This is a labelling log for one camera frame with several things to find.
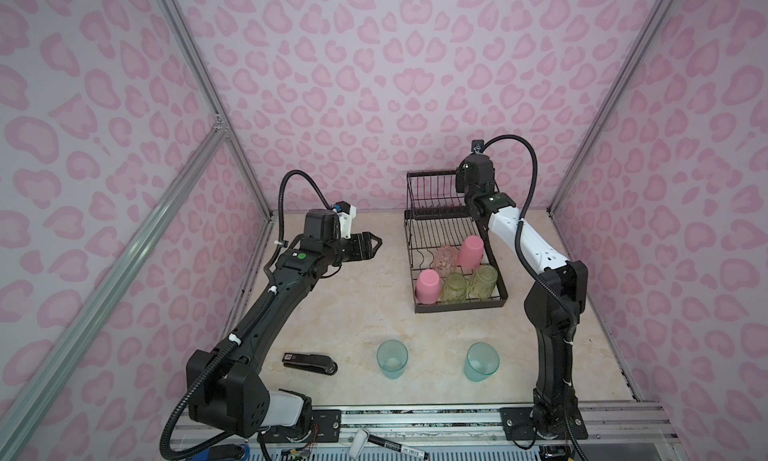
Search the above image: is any pink cup front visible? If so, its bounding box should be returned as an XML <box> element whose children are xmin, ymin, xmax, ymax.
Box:
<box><xmin>415</xmin><ymin>269</ymin><xmax>441</xmax><ymax>305</ymax></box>

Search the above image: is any pink cup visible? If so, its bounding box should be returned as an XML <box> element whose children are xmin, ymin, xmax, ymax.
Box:
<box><xmin>457</xmin><ymin>235</ymin><xmax>485</xmax><ymax>272</ymax></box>
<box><xmin>415</xmin><ymin>269</ymin><xmax>441</xmax><ymax>305</ymax></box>

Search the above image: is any orange translucent cup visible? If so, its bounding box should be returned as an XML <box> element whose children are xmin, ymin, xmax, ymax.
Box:
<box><xmin>431</xmin><ymin>246</ymin><xmax>459</xmax><ymax>278</ymax></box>

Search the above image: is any green cup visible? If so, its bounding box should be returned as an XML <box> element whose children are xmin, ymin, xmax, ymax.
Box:
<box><xmin>467</xmin><ymin>265</ymin><xmax>498</xmax><ymax>301</ymax></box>
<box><xmin>440</xmin><ymin>272</ymin><xmax>468</xmax><ymax>304</ymax></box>

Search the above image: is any teal cup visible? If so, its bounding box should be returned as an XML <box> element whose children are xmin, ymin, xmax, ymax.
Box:
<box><xmin>464</xmin><ymin>342</ymin><xmax>500</xmax><ymax>382</ymax></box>
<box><xmin>376</xmin><ymin>340</ymin><xmax>409</xmax><ymax>379</ymax></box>

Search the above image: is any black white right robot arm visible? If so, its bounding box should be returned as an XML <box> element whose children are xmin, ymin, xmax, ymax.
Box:
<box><xmin>456</xmin><ymin>153</ymin><xmax>588</xmax><ymax>440</ymax></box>

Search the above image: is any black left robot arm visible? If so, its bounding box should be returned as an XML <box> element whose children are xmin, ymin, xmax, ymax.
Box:
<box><xmin>186</xmin><ymin>202</ymin><xmax>382</xmax><ymax>438</ymax></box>

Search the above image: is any black stapler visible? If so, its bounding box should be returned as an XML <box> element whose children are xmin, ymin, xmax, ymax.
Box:
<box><xmin>282</xmin><ymin>353</ymin><xmax>338</xmax><ymax>376</ymax></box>

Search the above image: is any black marker pen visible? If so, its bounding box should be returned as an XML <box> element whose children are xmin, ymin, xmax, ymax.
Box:
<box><xmin>348</xmin><ymin>429</ymin><xmax>430</xmax><ymax>461</ymax></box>

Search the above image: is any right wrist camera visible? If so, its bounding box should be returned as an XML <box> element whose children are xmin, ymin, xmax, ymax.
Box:
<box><xmin>471</xmin><ymin>139</ymin><xmax>486</xmax><ymax>155</ymax></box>

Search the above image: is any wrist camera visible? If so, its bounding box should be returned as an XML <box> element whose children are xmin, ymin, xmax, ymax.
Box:
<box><xmin>332</xmin><ymin>201</ymin><xmax>357</xmax><ymax>239</ymax></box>
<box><xmin>471</xmin><ymin>139</ymin><xmax>486</xmax><ymax>155</ymax></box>

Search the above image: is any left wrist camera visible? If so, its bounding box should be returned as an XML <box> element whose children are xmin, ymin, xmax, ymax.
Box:
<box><xmin>332</xmin><ymin>201</ymin><xmax>357</xmax><ymax>239</ymax></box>

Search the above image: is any black wire dish rack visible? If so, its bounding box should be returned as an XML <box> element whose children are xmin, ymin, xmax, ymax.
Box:
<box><xmin>404</xmin><ymin>170</ymin><xmax>508</xmax><ymax>314</ymax></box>

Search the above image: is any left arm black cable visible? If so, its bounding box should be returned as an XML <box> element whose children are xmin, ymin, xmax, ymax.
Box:
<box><xmin>158</xmin><ymin>169</ymin><xmax>335</xmax><ymax>461</ymax></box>

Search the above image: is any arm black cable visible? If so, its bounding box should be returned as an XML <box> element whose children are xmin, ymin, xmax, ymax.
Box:
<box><xmin>158</xmin><ymin>169</ymin><xmax>335</xmax><ymax>461</ymax></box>
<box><xmin>482</xmin><ymin>133</ymin><xmax>592</xmax><ymax>461</ymax></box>

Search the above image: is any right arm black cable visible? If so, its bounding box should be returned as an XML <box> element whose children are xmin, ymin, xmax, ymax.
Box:
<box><xmin>482</xmin><ymin>133</ymin><xmax>592</xmax><ymax>461</ymax></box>

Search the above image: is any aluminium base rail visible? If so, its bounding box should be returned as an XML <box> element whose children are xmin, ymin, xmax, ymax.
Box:
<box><xmin>158</xmin><ymin>403</ymin><xmax>685</xmax><ymax>461</ymax></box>

